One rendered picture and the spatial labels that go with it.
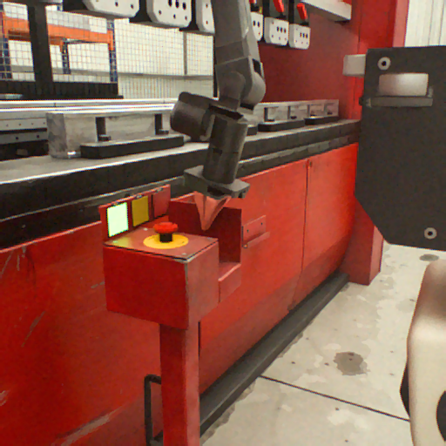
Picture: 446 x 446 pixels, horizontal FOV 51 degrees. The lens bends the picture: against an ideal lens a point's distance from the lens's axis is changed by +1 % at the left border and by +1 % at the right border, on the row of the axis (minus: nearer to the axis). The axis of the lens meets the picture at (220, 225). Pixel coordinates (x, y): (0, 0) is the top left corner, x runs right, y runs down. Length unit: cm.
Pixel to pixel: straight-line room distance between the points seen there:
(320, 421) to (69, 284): 100
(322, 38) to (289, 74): 24
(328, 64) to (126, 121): 156
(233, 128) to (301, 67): 185
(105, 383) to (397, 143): 84
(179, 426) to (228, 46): 67
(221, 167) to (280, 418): 104
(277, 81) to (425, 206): 226
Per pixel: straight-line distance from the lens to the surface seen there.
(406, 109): 41
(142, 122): 119
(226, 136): 75
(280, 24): 179
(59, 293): 91
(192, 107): 78
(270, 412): 165
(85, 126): 106
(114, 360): 108
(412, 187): 41
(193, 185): 78
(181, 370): 87
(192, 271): 69
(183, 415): 92
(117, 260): 75
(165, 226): 73
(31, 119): 130
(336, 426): 163
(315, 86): 255
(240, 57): 75
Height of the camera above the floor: 101
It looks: 16 degrees down
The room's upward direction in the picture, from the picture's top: straight up
